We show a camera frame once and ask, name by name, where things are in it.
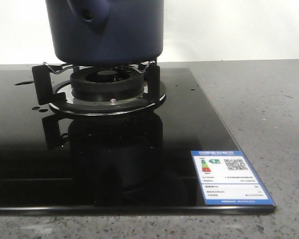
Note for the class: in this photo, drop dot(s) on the black glass gas cooktop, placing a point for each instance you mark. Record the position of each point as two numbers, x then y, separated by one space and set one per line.
139 164

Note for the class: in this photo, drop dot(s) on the black metal pot support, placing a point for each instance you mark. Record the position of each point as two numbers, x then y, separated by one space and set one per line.
52 85

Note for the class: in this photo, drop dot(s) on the blue white energy label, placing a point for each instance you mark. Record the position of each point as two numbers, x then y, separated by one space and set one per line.
227 178

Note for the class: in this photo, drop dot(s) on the dark blue ceramic pot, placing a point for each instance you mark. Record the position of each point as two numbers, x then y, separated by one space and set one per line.
106 32

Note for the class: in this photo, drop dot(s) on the black round gas burner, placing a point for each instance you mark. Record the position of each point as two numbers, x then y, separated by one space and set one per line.
102 84

